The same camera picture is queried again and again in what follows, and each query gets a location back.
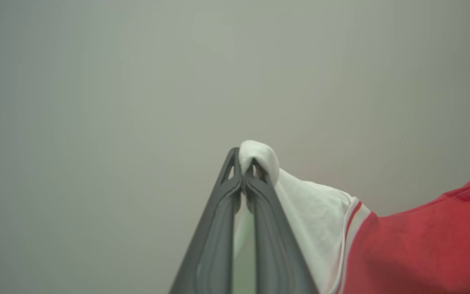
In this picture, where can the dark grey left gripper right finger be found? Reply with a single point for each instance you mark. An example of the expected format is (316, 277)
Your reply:
(276, 253)

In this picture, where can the red and white jersey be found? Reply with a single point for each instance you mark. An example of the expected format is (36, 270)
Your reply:
(422, 245)

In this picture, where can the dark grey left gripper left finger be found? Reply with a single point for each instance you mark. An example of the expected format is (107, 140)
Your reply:
(210, 253)

